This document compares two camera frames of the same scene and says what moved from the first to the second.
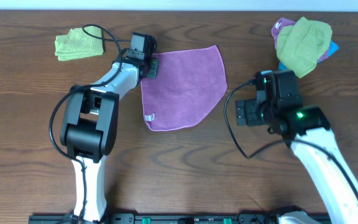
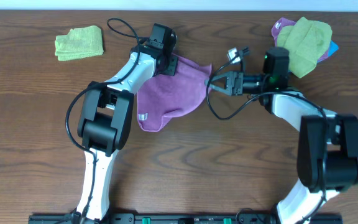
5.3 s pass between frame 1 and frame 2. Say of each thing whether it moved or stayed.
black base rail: stayed
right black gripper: moved
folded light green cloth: stayed
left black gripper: moved
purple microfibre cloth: moved
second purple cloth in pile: stayed
